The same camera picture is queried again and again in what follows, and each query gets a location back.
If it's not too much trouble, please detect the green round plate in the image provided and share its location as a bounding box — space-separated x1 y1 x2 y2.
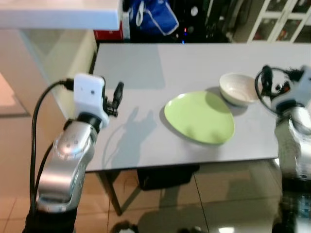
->
164 91 236 145

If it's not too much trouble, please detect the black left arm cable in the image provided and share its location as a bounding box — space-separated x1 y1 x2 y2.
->
30 80 74 214

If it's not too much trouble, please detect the black box under table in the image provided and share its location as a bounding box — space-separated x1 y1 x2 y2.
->
138 165 200 191

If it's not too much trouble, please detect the blue bag with white trim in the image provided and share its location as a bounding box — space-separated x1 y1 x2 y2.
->
127 0 179 36

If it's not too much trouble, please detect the white counter top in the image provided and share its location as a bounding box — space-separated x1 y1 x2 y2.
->
0 0 122 31

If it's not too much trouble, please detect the black computer case with lights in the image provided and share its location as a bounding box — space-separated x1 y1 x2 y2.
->
179 0 236 43

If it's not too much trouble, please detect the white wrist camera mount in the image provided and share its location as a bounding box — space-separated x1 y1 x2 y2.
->
270 66 311 112
73 74 110 128

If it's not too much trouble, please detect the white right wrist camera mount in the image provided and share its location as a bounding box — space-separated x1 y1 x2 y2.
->
270 66 311 112

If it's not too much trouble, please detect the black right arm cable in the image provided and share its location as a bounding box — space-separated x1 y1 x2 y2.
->
255 67 292 115

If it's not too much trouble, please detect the white ceramic bowl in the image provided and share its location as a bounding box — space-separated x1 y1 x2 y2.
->
219 73 263 107

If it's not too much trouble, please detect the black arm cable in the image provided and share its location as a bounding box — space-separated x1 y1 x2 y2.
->
30 80 74 214
255 67 292 115

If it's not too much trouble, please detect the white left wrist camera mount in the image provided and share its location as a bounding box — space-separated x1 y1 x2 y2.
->
73 74 110 128

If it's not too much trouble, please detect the white glass-door cabinet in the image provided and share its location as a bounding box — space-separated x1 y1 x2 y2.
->
248 0 311 43

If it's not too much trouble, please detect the red box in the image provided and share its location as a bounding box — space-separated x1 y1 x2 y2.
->
94 28 124 41

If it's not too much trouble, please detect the dark metal table leg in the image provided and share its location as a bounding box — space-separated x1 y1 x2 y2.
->
97 171 123 216

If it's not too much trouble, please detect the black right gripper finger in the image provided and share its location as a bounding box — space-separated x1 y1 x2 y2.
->
261 65 273 96

